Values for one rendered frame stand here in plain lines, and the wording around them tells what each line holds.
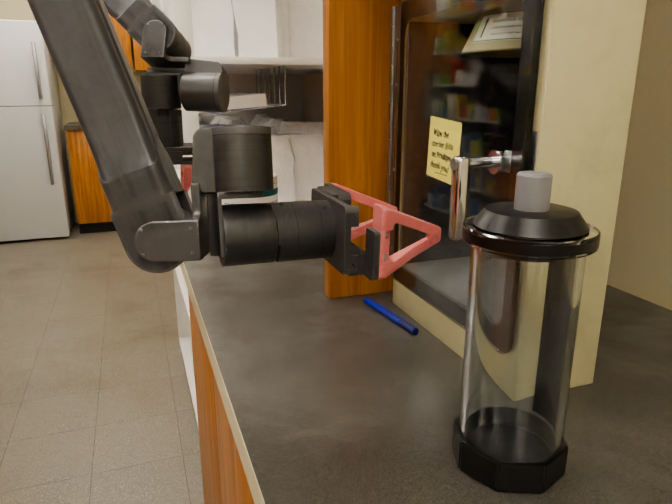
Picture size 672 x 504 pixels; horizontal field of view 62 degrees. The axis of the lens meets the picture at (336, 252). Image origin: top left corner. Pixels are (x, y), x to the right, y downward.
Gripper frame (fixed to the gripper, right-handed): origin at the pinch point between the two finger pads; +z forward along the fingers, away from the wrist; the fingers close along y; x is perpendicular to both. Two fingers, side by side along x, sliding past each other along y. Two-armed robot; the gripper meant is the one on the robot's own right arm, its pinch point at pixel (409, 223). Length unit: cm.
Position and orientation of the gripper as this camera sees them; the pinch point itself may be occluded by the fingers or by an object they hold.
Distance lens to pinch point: 59.1
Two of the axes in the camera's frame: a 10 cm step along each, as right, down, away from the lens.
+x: -0.2, 9.6, 2.8
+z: 9.4, -0.8, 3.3
